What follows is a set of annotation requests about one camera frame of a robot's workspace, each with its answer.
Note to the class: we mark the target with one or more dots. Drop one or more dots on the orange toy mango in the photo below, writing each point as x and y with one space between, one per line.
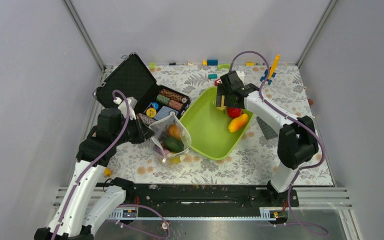
238 123

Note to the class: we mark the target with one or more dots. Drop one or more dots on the yellow green toy fruit slice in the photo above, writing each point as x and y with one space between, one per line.
177 159

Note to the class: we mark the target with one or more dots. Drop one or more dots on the light green cube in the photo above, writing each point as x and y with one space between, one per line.
152 65

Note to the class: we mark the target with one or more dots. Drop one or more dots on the blue playing card deck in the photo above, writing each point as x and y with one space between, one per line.
164 112

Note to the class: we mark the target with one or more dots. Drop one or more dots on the green arch block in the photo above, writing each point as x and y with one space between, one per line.
223 66

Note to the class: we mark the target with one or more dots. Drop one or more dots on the black poker chip case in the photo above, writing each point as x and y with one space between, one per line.
134 79

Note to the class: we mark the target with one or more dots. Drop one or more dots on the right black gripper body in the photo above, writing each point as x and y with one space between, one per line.
228 102

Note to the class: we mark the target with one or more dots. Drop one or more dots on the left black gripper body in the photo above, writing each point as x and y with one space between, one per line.
134 133

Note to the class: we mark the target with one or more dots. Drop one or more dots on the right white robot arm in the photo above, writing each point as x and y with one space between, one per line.
297 138

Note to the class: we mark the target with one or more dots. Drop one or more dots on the teal small block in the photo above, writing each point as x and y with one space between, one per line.
212 76

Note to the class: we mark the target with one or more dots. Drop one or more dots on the dark green toy avocado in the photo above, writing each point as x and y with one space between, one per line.
173 144

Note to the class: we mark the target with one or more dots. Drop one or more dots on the yellow blue block tower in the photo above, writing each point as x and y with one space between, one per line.
270 73

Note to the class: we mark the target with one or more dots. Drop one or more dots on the grey lego baseplate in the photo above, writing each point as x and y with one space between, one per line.
267 131

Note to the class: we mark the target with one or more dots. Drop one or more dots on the purple toy eggplant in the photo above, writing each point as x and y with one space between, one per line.
161 151

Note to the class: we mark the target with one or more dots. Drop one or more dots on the red toy apple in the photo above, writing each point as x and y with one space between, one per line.
234 112

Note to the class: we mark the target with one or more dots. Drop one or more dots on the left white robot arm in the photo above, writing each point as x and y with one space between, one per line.
73 219

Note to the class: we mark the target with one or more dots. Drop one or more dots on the blue lego brick back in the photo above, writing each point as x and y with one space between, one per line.
212 62

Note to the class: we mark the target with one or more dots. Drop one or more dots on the green plastic tray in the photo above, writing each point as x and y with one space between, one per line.
208 127

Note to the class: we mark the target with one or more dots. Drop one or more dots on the brown toy fruit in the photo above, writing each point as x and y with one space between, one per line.
174 131

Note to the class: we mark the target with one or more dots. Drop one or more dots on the clear zip top bag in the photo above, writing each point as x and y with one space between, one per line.
160 133

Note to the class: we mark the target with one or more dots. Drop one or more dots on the small yellow block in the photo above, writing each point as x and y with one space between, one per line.
107 172

